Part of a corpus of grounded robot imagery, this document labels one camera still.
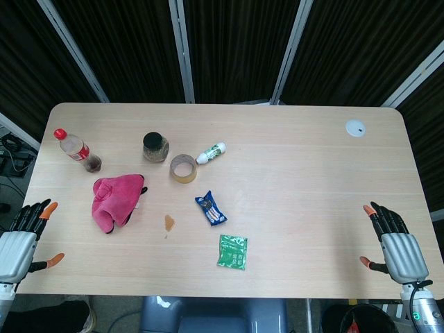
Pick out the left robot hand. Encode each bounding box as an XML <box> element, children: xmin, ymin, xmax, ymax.
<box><xmin>0</xmin><ymin>198</ymin><xmax>66</xmax><ymax>284</ymax></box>

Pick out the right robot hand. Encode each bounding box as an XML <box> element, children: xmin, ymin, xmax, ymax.
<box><xmin>359</xmin><ymin>200</ymin><xmax>429</xmax><ymax>286</ymax></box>

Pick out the pink cloth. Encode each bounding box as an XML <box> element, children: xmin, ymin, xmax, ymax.
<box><xmin>91</xmin><ymin>173</ymin><xmax>148</xmax><ymax>235</ymax></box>

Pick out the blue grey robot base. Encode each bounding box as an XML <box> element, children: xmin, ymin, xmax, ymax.
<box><xmin>139</xmin><ymin>295</ymin><xmax>289</xmax><ymax>333</ymax></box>

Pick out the red-capped plastic bottle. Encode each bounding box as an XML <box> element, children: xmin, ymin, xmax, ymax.
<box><xmin>53</xmin><ymin>128</ymin><xmax>103</xmax><ymax>173</ymax></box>

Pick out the brown stain spot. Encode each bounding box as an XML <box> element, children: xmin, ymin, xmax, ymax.
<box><xmin>164</xmin><ymin>214</ymin><xmax>177</xmax><ymax>240</ymax></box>

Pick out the black trash bin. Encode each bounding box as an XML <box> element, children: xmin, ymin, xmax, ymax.
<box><xmin>319</xmin><ymin>303</ymin><xmax>400</xmax><ymax>333</ymax></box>

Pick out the green sachet packet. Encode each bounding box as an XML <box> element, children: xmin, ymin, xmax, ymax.
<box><xmin>216</xmin><ymin>234</ymin><xmax>249</xmax><ymax>270</ymax></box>

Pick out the glass jar with black lid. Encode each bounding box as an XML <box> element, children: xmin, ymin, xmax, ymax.
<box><xmin>142</xmin><ymin>132</ymin><xmax>171</xmax><ymax>163</ymax></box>

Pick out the brown tape roll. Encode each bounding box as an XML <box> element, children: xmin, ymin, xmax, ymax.
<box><xmin>169</xmin><ymin>153</ymin><xmax>199</xmax><ymax>184</ymax></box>

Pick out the blue snack packet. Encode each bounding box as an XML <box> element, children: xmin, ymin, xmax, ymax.
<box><xmin>194</xmin><ymin>190</ymin><xmax>228</xmax><ymax>228</ymax></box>

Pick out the small white green bottle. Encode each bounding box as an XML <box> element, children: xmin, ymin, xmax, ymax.
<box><xmin>196</xmin><ymin>141</ymin><xmax>228</xmax><ymax>164</ymax></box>

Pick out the black cable bundle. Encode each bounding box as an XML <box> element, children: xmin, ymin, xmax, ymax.
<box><xmin>0</xmin><ymin>126</ymin><xmax>37</xmax><ymax>178</ymax></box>

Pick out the white partition frame post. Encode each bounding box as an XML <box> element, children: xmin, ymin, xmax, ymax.
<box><xmin>168</xmin><ymin>0</ymin><xmax>196</xmax><ymax>104</ymax></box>
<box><xmin>37</xmin><ymin>0</ymin><xmax>110</xmax><ymax>103</ymax></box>
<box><xmin>379</xmin><ymin>44</ymin><xmax>444</xmax><ymax>108</ymax></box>
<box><xmin>0</xmin><ymin>112</ymin><xmax>42</xmax><ymax>152</ymax></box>
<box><xmin>269</xmin><ymin>0</ymin><xmax>315</xmax><ymax>105</ymax></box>

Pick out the white cable grommet cover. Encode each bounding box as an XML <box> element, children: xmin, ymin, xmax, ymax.
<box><xmin>345</xmin><ymin>119</ymin><xmax>367</xmax><ymax>138</ymax></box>

